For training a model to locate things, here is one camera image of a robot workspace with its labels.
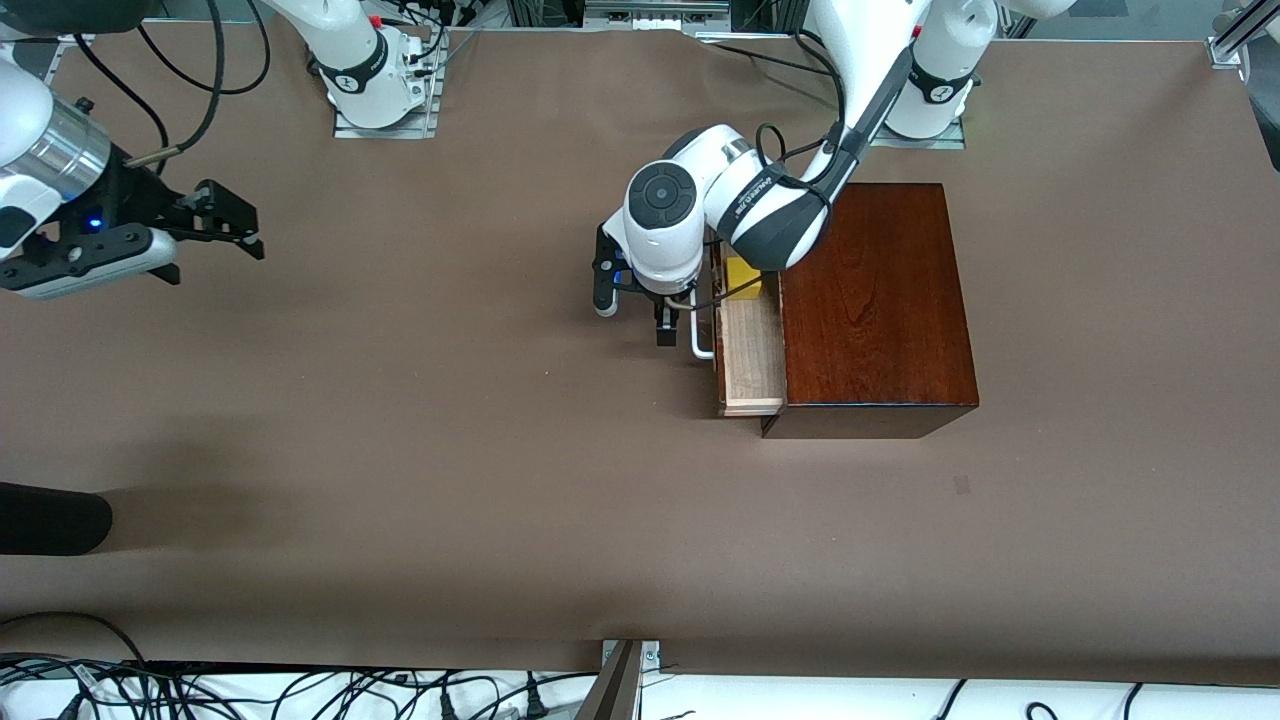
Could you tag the brown table cover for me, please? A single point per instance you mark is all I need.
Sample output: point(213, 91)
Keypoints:
point(500, 500)

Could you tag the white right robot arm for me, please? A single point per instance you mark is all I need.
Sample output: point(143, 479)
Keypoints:
point(350, 50)

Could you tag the aluminium edge rail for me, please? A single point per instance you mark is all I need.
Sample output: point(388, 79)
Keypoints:
point(45, 55)

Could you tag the yellow cube block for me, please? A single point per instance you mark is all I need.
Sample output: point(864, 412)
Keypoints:
point(740, 275)

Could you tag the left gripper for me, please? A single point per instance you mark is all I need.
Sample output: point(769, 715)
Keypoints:
point(665, 321)

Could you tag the black rounded object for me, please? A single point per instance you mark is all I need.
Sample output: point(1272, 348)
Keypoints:
point(50, 520)

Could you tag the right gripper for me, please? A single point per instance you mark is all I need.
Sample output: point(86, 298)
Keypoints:
point(138, 197)

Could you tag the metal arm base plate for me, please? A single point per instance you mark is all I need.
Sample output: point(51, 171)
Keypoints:
point(400, 125)
point(950, 142)

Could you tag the black power plug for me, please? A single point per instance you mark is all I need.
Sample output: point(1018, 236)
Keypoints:
point(450, 708)
point(537, 705)

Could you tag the dark wooden box casing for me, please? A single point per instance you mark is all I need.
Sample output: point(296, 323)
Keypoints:
point(870, 320)

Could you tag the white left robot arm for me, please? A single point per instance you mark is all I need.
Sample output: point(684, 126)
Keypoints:
point(660, 240)

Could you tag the metal frame bracket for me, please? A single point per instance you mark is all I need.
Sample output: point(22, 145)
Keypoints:
point(620, 685)

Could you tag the aluminium frame rack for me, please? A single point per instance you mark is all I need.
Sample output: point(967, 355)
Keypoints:
point(655, 12)

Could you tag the aluminium corner bracket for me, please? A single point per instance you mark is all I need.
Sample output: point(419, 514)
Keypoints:
point(1225, 45)

